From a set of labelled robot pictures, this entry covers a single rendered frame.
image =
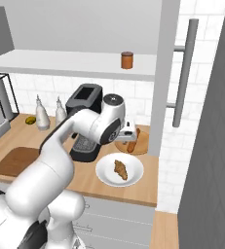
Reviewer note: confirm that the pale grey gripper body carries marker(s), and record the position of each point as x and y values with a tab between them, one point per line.
127	139

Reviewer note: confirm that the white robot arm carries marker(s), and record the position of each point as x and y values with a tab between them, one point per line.
52	168

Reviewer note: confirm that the round light wooden board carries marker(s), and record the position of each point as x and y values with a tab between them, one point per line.
142	142

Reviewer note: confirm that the brown croissant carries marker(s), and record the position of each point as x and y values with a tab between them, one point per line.
120	169

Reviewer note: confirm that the grey open cabinet door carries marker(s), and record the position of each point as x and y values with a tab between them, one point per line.
161	81

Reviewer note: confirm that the brown jam jar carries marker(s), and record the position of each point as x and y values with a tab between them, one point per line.
127	61

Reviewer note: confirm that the brown wooden cutting board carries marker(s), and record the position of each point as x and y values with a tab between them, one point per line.
18	160

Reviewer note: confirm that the orange long pastry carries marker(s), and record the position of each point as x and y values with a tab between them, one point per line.
131	146

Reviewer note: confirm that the white plate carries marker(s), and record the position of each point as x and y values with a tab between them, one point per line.
133	171

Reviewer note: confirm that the black coffee machine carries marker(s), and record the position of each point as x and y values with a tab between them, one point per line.
86	94

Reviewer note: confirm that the grey drawer front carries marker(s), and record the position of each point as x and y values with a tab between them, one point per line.
123	210
117	235

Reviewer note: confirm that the white bottle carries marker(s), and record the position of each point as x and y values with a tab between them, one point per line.
60	113
42	116

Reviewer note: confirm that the tall grey fridge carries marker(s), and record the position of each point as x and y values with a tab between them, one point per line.
211	146

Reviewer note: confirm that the yellow-green round fruit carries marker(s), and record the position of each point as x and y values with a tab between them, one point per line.
30	120

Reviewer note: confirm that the open grey wall cabinet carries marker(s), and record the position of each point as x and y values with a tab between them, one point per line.
71	61

